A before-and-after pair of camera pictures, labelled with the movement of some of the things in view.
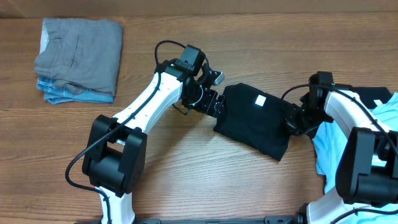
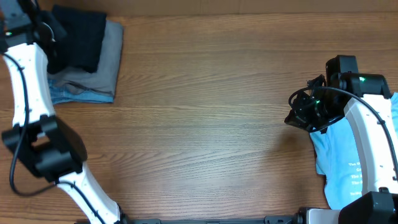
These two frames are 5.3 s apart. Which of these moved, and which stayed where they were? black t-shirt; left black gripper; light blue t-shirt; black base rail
Moved: black t-shirt; left black gripper
Stayed: black base rail; light blue t-shirt
